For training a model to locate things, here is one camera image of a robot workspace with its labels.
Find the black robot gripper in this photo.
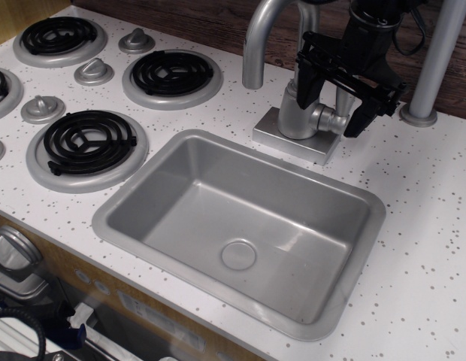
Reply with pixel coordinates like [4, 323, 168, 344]
[296, 18, 407, 138]

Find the silver faucet lever handle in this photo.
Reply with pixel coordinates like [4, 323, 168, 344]
[310, 88, 356, 135]

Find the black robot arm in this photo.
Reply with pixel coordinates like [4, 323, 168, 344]
[296, 1, 408, 138]

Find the grey vertical support pole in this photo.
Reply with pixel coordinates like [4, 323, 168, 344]
[400, 0, 466, 128]

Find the silver toy faucet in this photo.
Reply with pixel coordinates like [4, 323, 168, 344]
[242, 0, 340, 165]

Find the grey plastic sink basin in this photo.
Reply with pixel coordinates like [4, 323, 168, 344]
[92, 129, 386, 341]

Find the back right stove burner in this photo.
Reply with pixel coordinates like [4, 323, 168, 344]
[122, 50, 223, 111]

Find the silver knob top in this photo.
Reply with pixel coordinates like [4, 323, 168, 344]
[118, 28, 156, 54]

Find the silver knob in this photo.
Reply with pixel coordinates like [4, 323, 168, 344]
[118, 28, 156, 54]
[20, 96, 65, 124]
[74, 58, 114, 86]

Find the silver knob middle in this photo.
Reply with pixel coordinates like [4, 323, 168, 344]
[74, 58, 114, 86]

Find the front right stove burner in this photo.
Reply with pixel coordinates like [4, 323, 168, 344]
[26, 110, 149, 194]

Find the back left stove burner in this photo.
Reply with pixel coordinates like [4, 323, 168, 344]
[13, 17, 107, 68]

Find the silver knob lower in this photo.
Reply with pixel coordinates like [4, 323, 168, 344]
[20, 96, 65, 124]

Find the left edge stove burner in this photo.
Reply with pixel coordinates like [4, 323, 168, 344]
[0, 68, 23, 119]

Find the silver oven dial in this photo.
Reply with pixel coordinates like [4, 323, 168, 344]
[0, 225, 42, 281]

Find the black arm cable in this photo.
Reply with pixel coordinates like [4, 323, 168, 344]
[389, 7, 427, 53]

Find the black cable lower left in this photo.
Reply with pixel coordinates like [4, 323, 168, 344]
[0, 306, 47, 358]

